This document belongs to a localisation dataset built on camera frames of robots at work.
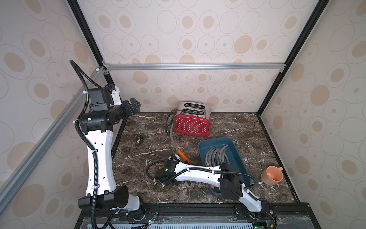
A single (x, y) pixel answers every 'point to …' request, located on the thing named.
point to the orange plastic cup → (272, 175)
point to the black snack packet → (139, 140)
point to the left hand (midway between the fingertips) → (136, 103)
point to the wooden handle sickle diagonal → (212, 155)
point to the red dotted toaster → (193, 118)
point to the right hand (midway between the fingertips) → (195, 167)
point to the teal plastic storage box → (236, 163)
